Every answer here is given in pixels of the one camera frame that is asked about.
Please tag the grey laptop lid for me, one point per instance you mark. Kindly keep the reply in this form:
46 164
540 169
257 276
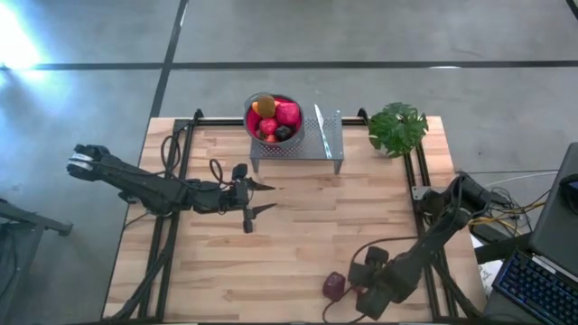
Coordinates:
555 225

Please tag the red collapsible bowl grey rim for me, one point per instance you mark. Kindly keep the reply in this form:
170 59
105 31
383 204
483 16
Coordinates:
249 122

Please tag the green potted plant white pot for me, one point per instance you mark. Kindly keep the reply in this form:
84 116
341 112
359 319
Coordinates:
397 128

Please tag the dark red bell pepper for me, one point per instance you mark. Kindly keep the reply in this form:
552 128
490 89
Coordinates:
333 286

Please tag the dark plum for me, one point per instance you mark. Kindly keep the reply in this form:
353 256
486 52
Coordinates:
283 132

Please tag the white paper sheet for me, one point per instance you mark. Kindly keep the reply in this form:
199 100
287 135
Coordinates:
487 275

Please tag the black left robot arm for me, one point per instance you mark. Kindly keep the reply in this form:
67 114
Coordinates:
135 185

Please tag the small orange yellow peach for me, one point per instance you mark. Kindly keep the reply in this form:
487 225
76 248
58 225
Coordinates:
271 139

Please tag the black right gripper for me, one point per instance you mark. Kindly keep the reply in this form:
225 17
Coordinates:
388 280

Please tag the black aluminium table frame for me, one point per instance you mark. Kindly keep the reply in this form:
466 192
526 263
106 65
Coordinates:
217 122

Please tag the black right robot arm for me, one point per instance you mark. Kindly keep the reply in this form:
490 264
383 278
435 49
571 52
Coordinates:
433 244

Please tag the brown kiwi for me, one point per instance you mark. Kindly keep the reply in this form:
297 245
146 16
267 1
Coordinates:
266 107

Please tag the black backlit keyboard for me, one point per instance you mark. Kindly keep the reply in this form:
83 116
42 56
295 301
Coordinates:
537 289

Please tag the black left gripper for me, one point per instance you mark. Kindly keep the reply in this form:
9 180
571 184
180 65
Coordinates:
239 198

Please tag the grey perforated metal stand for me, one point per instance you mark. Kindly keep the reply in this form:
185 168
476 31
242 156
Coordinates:
311 144

